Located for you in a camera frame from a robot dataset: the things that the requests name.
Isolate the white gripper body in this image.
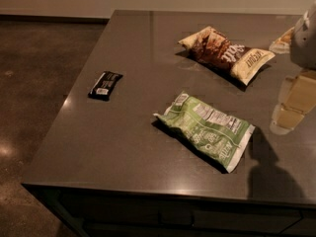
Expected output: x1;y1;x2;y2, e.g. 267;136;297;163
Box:
290;2;316;70

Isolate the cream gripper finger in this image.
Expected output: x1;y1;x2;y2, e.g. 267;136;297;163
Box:
270;104;304;135
278;70;316;114

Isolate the green jalapeno chip bag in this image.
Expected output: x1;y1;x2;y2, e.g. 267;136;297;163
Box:
155;92;255;173

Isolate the brown and cream chip bag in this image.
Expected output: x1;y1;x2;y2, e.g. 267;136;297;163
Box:
179;26;275;85

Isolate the black rxbar chocolate bar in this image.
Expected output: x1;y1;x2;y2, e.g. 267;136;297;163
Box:
88;71;122;101

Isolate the small cream snack packet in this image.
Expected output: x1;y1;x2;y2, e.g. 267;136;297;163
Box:
269;28;294;54

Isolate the dark cabinet under counter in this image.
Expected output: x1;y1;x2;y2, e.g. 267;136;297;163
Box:
23;184;316;237

